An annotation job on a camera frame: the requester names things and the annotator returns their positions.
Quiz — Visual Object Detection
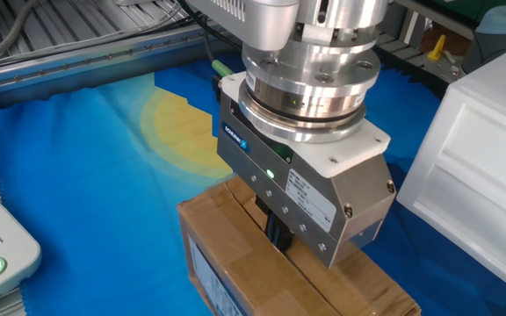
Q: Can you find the silver grey gripper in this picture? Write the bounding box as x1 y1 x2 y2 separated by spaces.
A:
216 90 398 269

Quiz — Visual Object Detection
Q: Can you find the brown cardboard box with flaps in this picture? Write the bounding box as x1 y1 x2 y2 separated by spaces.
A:
177 175 422 316

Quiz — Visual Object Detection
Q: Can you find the blue mountain print cloth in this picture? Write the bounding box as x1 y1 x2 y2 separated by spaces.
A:
0 52 506 316

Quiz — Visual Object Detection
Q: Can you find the white plastic drawer cabinet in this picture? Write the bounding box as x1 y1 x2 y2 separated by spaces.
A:
395 50 506 306

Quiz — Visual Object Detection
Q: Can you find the yellow plastic item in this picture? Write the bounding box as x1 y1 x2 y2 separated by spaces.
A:
426 33 448 62

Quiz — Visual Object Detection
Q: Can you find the white teach pendant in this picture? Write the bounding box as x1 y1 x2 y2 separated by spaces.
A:
0 173 43 313

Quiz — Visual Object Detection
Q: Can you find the grey cable with green plug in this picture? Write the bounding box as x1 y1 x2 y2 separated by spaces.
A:
211 59 235 79

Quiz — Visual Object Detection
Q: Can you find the black cable bundle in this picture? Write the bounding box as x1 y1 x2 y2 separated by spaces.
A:
116 0 245 61

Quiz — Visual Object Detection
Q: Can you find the aluminium table edge rail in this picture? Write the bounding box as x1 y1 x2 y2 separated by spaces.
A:
0 15 245 109

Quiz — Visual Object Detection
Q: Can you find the thick grey cable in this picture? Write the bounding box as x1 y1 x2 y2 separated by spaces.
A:
0 0 39 71

